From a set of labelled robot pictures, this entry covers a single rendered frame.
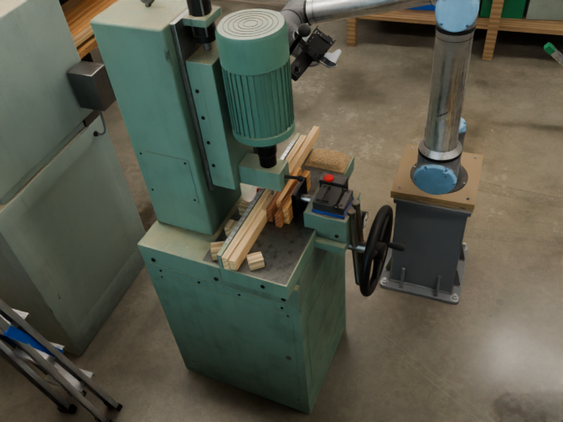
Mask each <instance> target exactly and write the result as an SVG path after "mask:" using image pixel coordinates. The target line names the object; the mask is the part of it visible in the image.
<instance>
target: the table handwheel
mask: <svg viewBox="0 0 563 422"><path fill-rule="evenodd" d="M392 226H393V210H392V207H391V206H390V205H387V204H386V205H383V206H382V207H381V208H380V209H379V211H378V213H377V214H376V216H375V218H374V222H373V223H372V226H371V229H370V232H369V236H368V239H367V242H364V241H361V240H359V245H358V247H357V248H355V249H353V247H352V246H351V241H350V243H349V246H348V248H347V250H355V251H357V252H360V253H364V255H363V259H362V265H361V270H360V278H359V289H360V292H361V294H362V295H363V296H371V295H372V293H373V292H374V290H375V288H376V286H377V285H378V282H379V280H380V276H381V273H382V270H383V268H384V265H385V260H386V256H387V253H388V249H389V247H387V244H388V242H390V237H391V232H392ZM372 260H374V263H373V273H372V276H371V277H370V279H369V276H370V270H371V265H372Z"/></svg>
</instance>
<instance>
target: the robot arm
mask: <svg viewBox="0 0 563 422"><path fill-rule="evenodd" d="M479 3H480V0H290V1H288V2H287V4H286V5H285V7H284V8H283V9H282V11H281V12H280V13H279V14H281V15H282V16H283V17H284V19H285V20H286V21H287V30H288V41H289V48H290V46H291V45H292V43H293V41H294V40H295V38H296V37H297V36H298V31H297V30H298V27H299V26H300V25H301V24H302V23H307V24H308V25H309V26H312V25H315V24H318V23H327V22H332V21H338V20H342V19H347V18H357V17H362V16H367V15H372V14H377V13H386V12H391V11H396V10H401V9H407V8H415V7H420V6H426V5H431V4H433V5H435V6H436V8H435V14H436V37H435V45H434V54H433V62H432V71H431V86H430V94H429V103H428V111H427V119H426V124H425V134H424V138H423V139H421V141H420V142H419V146H418V154H417V163H416V170H415V172H414V182H415V184H416V186H417V187H418V188H419V189H420V190H421V191H424V192H425V193H429V194H433V195H442V194H445V193H449V192H451V191H452V190H453V189H454V188H455V187H456V186H458V185H459V184H460V183H461V182H462V179H463V170H462V164H461V157H462V149H463V143H464V138H465V134H466V130H467V128H466V126H467V124H466V122H465V120H464V119H462V106H463V101H464V95H465V89H466V83H467V73H468V68H469V62H470V56H471V51H472V45H473V35H474V31H475V29H476V24H477V19H478V11H479ZM316 30H317V32H316V33H314V32H315V31H316ZM335 41H336V40H334V41H333V39H332V38H331V37H330V36H329V35H328V36H327V35H326V34H324V33H323V32H322V31H320V30H319V29H318V26H317V27H316V28H315V29H314V31H313V32H312V34H311V35H309V36H307V37H306V38H302V39H301V41H300V42H299V44H298V45H297V47H296V48H295V49H294V50H293V52H292V54H291V55H292V56H293V57H294V58H295V60H294V61H293V62H292V64H291V74H292V79H293V80H294V81H297V80H298V79H299V78H300V77H301V75H302V74H303V73H304V72H305V71H306V69H307V68H308V67H314V66H317V65H319V64H320V63H321V64H323V65H324V66H326V67H328V68H334V67H336V66H337V64H336V61H337V60H338V57H339V55H340V54H341V49H337V50H336V51H335V52H333V53H329V52H328V50H329V49H330V48H331V47H332V45H333V44H334V42H335ZM330 42H332V43H330Z"/></svg>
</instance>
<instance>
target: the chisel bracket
mask: <svg viewBox="0 0 563 422"><path fill-rule="evenodd" d="M238 169H239V174H240V182H241V183H244V184H249V185H252V186H256V187H260V188H267V189H270V190H274V191H278V192H281V191H282V189H283V188H284V187H285V185H286V183H287V181H288V180H289V178H284V176H285V175H289V166H288V161H287V160H283V159H279V158H277V159H276V165H275V166H274V167H271V168H263V167H262V166H261V165H260V161H259V156H258V155H257V154H255V153H250V152H247V153H246V155H245V156H244V158H243V159H242V160H241V162H240V163H239V165H238Z"/></svg>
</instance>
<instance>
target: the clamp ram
mask: <svg viewBox="0 0 563 422"><path fill-rule="evenodd" d="M315 197H316V196H312V195H308V194H307V178H305V177H304V179H303V181H302V182H299V183H298V185H297V186H296V188H295V189H294V191H293V193H292V212H293V216H294V217H297V216H298V215H299V214H300V212H301V210H302V208H303V206H304V204H305V203H309V201H310V200H311V199H315Z"/></svg>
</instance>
